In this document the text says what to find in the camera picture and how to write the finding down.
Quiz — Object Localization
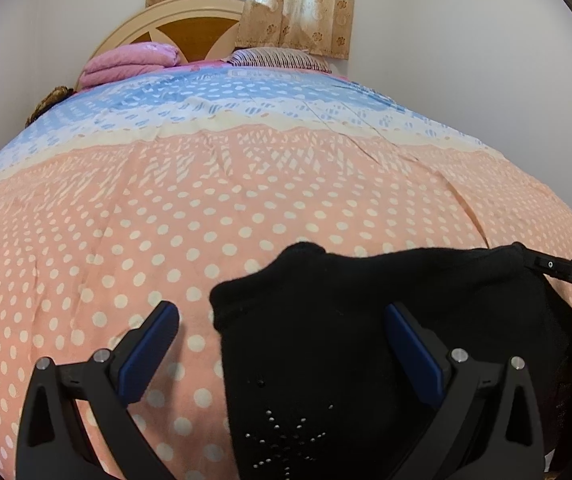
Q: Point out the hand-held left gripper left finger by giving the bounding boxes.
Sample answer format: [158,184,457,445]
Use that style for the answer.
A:
[16,301,181,480]

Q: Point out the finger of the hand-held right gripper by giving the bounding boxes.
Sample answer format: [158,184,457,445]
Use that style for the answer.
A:
[523,252,572,292]

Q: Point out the striped pillow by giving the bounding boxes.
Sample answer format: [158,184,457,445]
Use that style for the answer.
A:
[226,47,333,74]

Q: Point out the cream and wood headboard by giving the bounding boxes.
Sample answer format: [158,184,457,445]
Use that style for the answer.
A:
[73,0,247,91]

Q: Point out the brown woven object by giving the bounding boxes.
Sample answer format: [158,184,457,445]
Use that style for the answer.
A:
[26,86,75,128]

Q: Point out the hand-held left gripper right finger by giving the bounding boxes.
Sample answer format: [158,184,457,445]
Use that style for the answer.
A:
[385,302,547,480]

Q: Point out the black pants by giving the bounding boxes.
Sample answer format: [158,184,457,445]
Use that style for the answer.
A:
[209,241,572,480]

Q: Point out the peach and blue dotted bedspread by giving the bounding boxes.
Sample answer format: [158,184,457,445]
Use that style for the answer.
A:
[0,62,572,480]

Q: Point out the pink folded blanket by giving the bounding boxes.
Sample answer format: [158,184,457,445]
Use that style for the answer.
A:
[76,42,183,92]

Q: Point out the pink bed sheet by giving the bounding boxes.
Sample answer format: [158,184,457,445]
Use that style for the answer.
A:
[178,58,367,83]

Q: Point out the beige patterned curtain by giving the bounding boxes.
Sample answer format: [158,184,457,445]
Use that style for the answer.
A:
[146,0,359,60]

